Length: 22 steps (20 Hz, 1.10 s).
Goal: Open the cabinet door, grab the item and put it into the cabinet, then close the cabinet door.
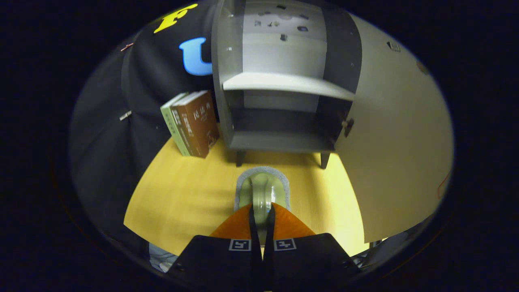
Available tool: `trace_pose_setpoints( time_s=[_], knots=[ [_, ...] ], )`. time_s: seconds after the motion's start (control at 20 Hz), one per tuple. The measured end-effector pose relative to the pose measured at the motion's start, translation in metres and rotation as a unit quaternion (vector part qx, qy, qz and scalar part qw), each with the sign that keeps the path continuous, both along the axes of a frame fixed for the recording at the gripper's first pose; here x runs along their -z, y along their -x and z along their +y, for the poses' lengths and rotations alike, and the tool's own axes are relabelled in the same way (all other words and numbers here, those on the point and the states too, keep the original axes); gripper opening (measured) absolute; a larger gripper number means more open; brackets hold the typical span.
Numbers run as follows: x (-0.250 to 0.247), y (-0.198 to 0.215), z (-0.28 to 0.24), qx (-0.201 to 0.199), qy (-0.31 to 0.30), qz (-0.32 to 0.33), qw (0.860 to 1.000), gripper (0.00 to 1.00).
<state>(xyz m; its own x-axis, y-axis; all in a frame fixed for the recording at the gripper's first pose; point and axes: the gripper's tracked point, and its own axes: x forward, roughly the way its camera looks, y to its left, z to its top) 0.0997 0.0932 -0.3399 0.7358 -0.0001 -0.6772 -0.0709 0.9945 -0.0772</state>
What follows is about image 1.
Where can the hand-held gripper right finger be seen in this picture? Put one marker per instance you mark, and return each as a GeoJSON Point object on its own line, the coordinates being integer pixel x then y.
{"type": "Point", "coordinates": [308, 263]}

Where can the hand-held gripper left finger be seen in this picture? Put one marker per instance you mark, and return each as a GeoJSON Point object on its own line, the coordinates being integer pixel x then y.
{"type": "Point", "coordinates": [211, 263]}

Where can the green ornament with grey base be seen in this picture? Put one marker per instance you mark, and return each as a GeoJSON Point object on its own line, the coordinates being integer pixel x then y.
{"type": "Point", "coordinates": [263, 190]}

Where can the beige cabinet door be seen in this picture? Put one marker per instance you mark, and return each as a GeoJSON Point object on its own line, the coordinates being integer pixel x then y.
{"type": "Point", "coordinates": [397, 142]}

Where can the grey cabinet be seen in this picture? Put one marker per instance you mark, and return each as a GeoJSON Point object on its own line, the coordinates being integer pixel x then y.
{"type": "Point", "coordinates": [284, 140]}

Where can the brown book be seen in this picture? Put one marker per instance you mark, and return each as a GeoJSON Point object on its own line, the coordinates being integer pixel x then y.
{"type": "Point", "coordinates": [204, 121]}
{"type": "Point", "coordinates": [184, 129]}

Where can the black backdrop cloth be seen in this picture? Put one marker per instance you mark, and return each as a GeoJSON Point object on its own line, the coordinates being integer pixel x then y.
{"type": "Point", "coordinates": [105, 162]}

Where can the white clip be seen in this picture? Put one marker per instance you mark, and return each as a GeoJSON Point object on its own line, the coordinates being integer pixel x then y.
{"type": "Point", "coordinates": [125, 115]}

